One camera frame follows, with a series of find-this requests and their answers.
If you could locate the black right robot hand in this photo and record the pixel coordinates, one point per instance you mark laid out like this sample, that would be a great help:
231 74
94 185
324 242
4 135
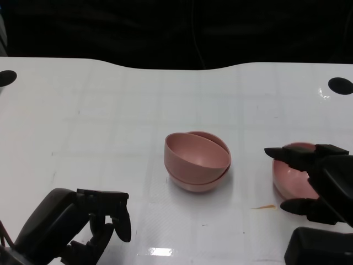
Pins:
333 176

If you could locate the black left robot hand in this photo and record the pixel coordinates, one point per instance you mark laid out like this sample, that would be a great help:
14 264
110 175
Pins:
47 220

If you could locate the pink plastic bowl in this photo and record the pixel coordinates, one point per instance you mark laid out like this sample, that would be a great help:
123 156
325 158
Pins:
198 186
193 154
292 182

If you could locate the black round table grommet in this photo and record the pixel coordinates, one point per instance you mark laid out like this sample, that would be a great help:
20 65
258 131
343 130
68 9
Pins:
341 85
7 78

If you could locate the black backdrop cloth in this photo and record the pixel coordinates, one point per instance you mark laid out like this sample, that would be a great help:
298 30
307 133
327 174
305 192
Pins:
110 27

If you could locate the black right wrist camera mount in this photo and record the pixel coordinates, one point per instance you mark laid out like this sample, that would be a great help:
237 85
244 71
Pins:
317 245

